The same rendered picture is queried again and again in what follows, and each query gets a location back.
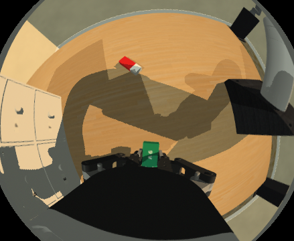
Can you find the green nine-volt battery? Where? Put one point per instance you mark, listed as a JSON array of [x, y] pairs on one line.
[[150, 154]]

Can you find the white chest of drawers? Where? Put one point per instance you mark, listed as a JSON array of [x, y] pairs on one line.
[[32, 143]]

